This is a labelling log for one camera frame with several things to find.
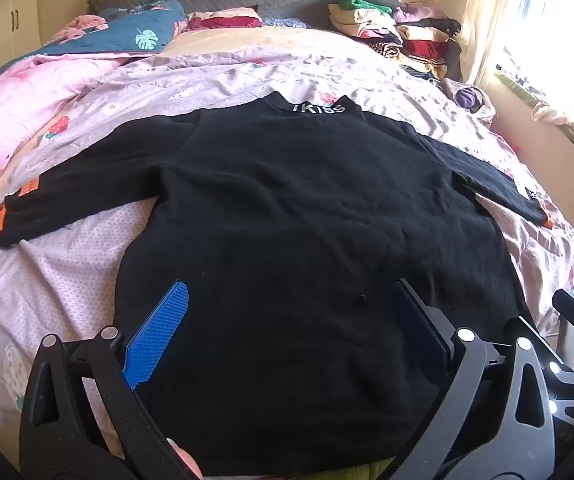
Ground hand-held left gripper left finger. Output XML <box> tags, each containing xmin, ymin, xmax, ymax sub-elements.
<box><xmin>19</xmin><ymin>280</ymin><xmax>203</xmax><ymax>480</ymax></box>

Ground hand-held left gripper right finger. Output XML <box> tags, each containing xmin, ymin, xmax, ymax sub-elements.
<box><xmin>389</xmin><ymin>277</ymin><xmax>560</xmax><ymax>480</ymax></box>

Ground black sweater with orange cuffs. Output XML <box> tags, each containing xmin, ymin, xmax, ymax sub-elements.
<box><xmin>0</xmin><ymin>91</ymin><xmax>555</xmax><ymax>478</ymax></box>

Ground clothes on windowsill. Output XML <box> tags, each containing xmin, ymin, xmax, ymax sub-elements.
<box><xmin>494</xmin><ymin>67</ymin><xmax>574</xmax><ymax>181</ymax></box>

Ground pile of folded clothes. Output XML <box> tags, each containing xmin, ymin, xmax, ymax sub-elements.
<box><xmin>327</xmin><ymin>0</ymin><xmax>464</xmax><ymax>81</ymax></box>

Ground person's left hand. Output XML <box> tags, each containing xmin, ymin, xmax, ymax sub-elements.
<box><xmin>171</xmin><ymin>446</ymin><xmax>204</xmax><ymax>480</ymax></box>

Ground lilac strawberry print quilt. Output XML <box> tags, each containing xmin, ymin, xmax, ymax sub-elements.
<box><xmin>0</xmin><ymin>52</ymin><xmax>574</xmax><ymax>461</ymax></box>

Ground purple cloth bundle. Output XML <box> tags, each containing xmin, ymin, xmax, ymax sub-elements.
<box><xmin>442</xmin><ymin>77</ymin><xmax>496</xmax><ymax>117</ymax></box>

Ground pink quilt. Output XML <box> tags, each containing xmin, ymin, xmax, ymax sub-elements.
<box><xmin>0</xmin><ymin>55</ymin><xmax>128</xmax><ymax>206</ymax></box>

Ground window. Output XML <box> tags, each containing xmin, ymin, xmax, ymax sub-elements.
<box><xmin>492</xmin><ymin>0</ymin><xmax>574</xmax><ymax>126</ymax></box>

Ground teal leaf print blanket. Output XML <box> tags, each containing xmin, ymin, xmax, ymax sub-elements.
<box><xmin>0</xmin><ymin>0</ymin><xmax>190</xmax><ymax>83</ymax></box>

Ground beige bed sheet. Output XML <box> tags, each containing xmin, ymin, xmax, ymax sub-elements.
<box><xmin>157</xmin><ymin>25</ymin><xmax>383</xmax><ymax>63</ymax></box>

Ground dark red pillow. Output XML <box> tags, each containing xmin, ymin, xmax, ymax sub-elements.
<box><xmin>187</xmin><ymin>6</ymin><xmax>263</xmax><ymax>33</ymax></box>

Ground cream curtain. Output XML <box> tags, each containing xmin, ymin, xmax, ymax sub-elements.
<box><xmin>460</xmin><ymin>0</ymin><xmax>535</xmax><ymax>88</ymax></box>

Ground blue patterned pillow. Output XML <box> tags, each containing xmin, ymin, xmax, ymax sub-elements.
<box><xmin>262</xmin><ymin>16</ymin><xmax>308</xmax><ymax>30</ymax></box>

